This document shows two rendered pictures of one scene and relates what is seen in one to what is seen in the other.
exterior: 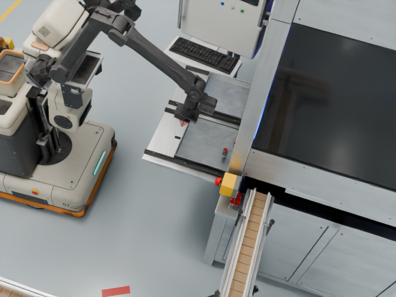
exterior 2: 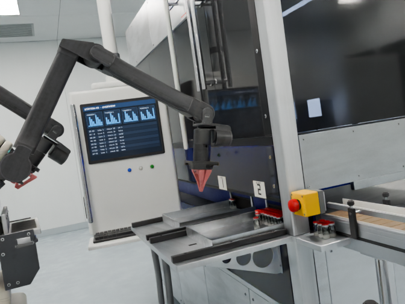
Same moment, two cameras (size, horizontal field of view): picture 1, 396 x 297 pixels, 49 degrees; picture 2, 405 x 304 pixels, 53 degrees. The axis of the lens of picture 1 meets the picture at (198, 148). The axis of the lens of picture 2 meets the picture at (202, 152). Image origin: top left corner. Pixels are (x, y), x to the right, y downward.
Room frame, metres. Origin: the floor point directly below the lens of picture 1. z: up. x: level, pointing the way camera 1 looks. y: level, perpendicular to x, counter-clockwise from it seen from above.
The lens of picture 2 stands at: (0.08, 0.73, 1.26)
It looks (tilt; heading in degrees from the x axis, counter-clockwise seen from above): 3 degrees down; 330
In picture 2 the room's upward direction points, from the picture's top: 8 degrees counter-clockwise
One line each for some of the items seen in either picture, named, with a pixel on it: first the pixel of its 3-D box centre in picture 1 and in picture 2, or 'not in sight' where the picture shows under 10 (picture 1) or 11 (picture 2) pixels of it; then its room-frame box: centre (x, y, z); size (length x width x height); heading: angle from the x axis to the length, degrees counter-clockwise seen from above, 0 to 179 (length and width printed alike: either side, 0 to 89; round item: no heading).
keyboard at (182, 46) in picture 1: (203, 54); (134, 230); (2.04, 0.06, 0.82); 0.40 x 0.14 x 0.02; 73
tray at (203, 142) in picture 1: (215, 147); (241, 227); (1.30, -0.08, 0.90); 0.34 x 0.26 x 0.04; 81
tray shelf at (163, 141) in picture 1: (211, 121); (208, 230); (1.48, -0.04, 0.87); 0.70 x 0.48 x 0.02; 171
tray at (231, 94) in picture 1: (233, 99); (207, 213); (1.63, -0.14, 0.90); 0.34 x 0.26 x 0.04; 81
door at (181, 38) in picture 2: not in sight; (194, 80); (1.81, -0.27, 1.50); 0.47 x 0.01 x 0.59; 171
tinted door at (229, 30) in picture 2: not in sight; (235, 61); (1.36, -0.20, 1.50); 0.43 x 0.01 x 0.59; 171
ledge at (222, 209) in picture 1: (233, 205); (326, 239); (1.01, -0.20, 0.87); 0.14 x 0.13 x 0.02; 81
